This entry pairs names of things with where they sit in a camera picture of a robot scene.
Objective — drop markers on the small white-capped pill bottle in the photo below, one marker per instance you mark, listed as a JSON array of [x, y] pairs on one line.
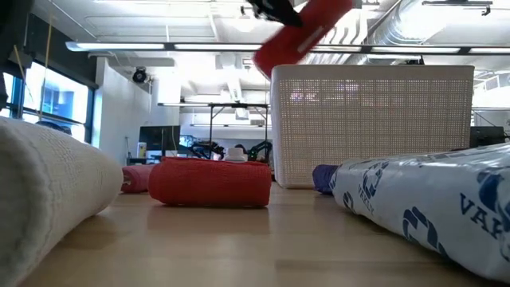
[[235, 154]]

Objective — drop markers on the round black wall device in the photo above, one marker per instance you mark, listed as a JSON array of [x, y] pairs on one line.
[[139, 75]]

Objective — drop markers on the purple bandage roll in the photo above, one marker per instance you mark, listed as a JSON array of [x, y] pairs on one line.
[[323, 178]]

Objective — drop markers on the white perforated plastic basket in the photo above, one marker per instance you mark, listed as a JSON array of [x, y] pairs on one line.
[[378, 131]]

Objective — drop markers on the pink bandage roll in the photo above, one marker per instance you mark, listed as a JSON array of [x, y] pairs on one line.
[[137, 179]]

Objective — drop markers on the red first aid kit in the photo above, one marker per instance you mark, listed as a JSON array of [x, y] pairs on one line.
[[295, 44]]

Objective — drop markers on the white blue-printed wipes pack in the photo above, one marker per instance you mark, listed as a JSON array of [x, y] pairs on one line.
[[430, 207]]

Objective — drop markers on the silver ventilation duct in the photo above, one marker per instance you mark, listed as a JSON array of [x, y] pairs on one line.
[[402, 24]]

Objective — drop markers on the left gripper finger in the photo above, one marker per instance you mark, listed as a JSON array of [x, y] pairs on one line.
[[275, 11]]

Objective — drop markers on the red bandage roll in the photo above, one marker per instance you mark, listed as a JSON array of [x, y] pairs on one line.
[[207, 181]]

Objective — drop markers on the white bandage roll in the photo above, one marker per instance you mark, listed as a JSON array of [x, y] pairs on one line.
[[48, 187]]

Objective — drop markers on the background black box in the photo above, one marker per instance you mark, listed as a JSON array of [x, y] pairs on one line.
[[487, 136]]

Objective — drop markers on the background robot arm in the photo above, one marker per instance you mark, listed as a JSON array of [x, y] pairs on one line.
[[207, 150], [261, 151]]

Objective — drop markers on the background black monitor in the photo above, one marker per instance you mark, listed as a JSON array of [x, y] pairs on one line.
[[159, 137]]

